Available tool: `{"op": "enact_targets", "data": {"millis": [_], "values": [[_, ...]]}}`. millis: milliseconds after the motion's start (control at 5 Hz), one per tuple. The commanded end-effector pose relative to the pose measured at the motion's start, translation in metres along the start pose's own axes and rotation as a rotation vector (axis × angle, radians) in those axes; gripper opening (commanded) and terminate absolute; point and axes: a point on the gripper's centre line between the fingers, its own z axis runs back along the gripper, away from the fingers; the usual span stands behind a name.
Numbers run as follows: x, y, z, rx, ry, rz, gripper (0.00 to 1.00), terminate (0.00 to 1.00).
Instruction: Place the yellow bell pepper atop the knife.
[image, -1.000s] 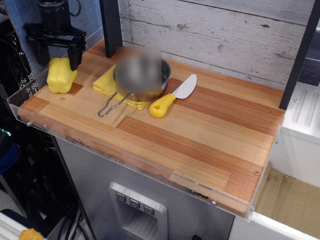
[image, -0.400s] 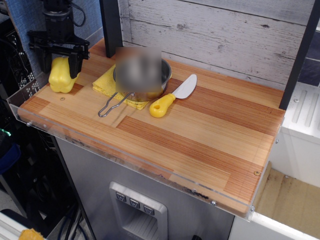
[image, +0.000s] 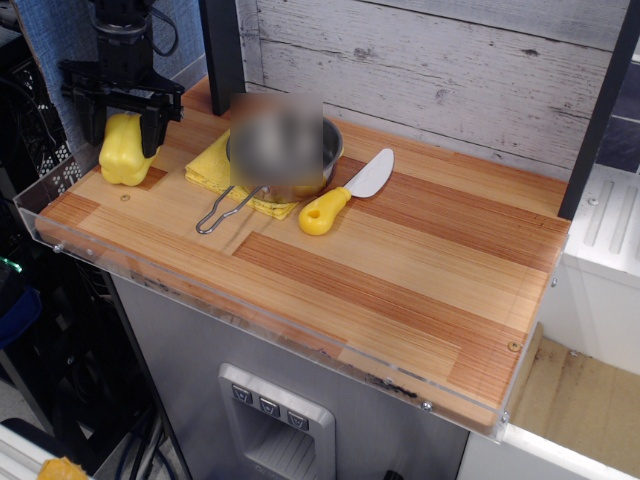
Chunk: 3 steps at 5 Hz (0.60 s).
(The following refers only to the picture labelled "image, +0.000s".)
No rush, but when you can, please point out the blue fabric panel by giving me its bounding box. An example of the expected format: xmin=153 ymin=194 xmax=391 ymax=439
xmin=13 ymin=1 xmax=207 ymax=153

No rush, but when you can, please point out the yellow folded cloth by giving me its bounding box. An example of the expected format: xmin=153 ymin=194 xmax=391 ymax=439
xmin=185 ymin=130 xmax=298 ymax=220

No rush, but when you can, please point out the toy knife with yellow handle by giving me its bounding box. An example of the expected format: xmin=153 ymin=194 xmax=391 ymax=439
xmin=298 ymin=148 xmax=395 ymax=236

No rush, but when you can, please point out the yellow plastic bell pepper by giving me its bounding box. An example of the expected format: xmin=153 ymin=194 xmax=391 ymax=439
xmin=99 ymin=113 xmax=161 ymax=186

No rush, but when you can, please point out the white toy sink unit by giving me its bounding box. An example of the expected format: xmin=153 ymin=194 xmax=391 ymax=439
xmin=459 ymin=165 xmax=639 ymax=479

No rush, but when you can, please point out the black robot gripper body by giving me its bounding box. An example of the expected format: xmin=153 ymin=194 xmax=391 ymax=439
xmin=59 ymin=1 xmax=184 ymax=121

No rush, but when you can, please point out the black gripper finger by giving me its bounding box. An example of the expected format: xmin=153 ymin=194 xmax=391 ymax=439
xmin=140 ymin=105 xmax=172 ymax=158
xmin=73 ymin=89 xmax=107 ymax=146

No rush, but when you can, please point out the silver toy fridge cabinet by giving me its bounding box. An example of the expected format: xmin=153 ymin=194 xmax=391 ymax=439
xmin=115 ymin=278 xmax=468 ymax=479

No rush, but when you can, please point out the black vertical post right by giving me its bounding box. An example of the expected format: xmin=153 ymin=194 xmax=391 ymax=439
xmin=557 ymin=0 xmax=639 ymax=220

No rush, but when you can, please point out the black vertical post left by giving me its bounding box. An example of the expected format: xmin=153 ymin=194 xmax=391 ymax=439
xmin=199 ymin=0 xmax=246 ymax=115

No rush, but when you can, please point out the black vertical post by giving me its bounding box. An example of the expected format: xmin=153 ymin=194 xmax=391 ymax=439
xmin=199 ymin=0 xmax=246 ymax=115
xmin=557 ymin=0 xmax=639 ymax=220

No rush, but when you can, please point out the stainless steel pot with handle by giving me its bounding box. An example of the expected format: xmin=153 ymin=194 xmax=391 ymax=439
xmin=196 ymin=115 xmax=343 ymax=235

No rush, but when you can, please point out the clear acrylic table guard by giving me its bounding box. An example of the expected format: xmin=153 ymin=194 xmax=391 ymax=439
xmin=12 ymin=53 xmax=564 ymax=446

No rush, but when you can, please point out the yellow object bottom left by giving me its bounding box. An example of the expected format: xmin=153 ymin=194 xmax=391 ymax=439
xmin=36 ymin=457 xmax=89 ymax=480

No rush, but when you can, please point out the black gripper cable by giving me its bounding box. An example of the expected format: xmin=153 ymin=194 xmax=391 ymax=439
xmin=147 ymin=4 xmax=179 ymax=57

